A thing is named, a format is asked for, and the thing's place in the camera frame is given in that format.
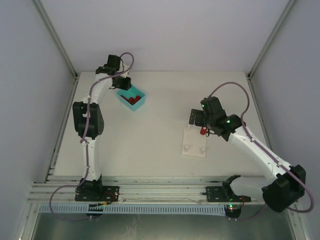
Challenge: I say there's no large red spring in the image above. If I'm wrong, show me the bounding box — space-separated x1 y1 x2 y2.
200 127 208 135

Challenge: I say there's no long red spring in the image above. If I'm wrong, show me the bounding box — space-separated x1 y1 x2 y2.
128 95 141 105

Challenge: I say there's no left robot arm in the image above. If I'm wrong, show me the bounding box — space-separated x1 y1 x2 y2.
72 52 135 205

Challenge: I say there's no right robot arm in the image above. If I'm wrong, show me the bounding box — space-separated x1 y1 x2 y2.
188 96 306 213

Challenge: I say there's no teal plastic bin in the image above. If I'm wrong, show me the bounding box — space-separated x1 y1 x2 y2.
116 85 146 112

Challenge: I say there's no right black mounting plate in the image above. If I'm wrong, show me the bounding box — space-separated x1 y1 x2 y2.
202 186 251 203

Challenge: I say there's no black mounting plate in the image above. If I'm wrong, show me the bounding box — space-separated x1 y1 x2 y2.
202 186 251 203
74 185 120 202

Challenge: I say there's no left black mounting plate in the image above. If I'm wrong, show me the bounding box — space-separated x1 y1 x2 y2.
74 185 120 202

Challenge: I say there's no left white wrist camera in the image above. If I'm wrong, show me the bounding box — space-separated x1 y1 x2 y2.
119 64 131 74

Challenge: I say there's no white peg base plate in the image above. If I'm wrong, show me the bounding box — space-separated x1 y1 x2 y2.
181 125 207 158

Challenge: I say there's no white slotted cable duct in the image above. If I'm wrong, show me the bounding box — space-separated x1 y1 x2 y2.
39 203 225 216

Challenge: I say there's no left aluminium corner post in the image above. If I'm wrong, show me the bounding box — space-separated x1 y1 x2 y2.
32 0 78 80

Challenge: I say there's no aluminium corner post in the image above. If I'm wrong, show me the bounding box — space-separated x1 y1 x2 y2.
32 0 78 80
246 0 298 81

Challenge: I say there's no aluminium rail frame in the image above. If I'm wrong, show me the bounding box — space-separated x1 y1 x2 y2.
26 72 298 206

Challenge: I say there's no right aluminium corner post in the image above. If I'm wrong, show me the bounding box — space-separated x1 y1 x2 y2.
246 0 298 81

